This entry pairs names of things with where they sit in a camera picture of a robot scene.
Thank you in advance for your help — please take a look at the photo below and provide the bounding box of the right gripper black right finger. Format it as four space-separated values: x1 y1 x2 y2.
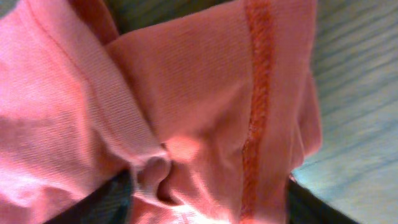
288 179 359 224

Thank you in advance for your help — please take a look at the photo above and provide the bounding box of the orange red t-shirt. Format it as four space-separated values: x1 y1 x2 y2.
1 1 322 223

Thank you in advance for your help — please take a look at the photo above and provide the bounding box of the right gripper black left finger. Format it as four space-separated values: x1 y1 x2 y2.
45 169 134 224

